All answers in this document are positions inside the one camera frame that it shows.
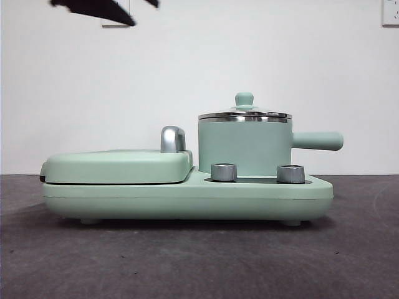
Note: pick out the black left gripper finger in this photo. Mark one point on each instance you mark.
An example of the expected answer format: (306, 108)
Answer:
(93, 11)
(152, 3)

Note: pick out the glass lid with green knob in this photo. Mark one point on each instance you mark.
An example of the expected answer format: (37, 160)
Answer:
(244, 99)

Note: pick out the silver control knob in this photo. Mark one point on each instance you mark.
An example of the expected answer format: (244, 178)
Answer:
(290, 173)
(223, 172)

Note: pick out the mint green breakfast machine base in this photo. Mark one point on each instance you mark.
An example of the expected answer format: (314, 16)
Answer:
(187, 202)

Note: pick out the white wall socket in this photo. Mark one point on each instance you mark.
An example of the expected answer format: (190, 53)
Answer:
(126, 3)
(391, 12)

